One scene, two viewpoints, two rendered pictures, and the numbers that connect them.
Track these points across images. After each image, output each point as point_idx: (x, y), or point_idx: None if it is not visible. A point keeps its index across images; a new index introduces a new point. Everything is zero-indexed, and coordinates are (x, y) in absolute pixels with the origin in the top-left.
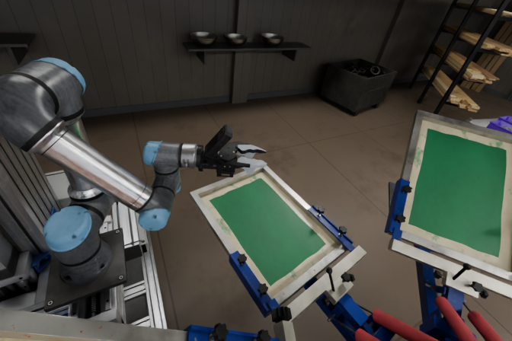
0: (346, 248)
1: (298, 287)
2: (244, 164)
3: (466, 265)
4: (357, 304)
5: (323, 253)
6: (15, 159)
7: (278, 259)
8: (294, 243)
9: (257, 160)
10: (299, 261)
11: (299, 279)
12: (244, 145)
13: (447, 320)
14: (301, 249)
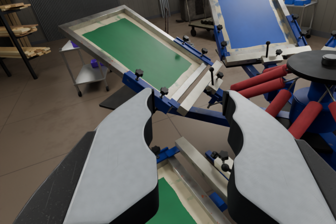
0: (173, 155)
1: (228, 222)
2: (332, 173)
3: (211, 68)
4: (233, 160)
5: (175, 182)
6: None
7: None
8: (159, 218)
9: (237, 102)
10: (187, 215)
11: (217, 218)
12: (88, 163)
13: (247, 97)
14: (169, 210)
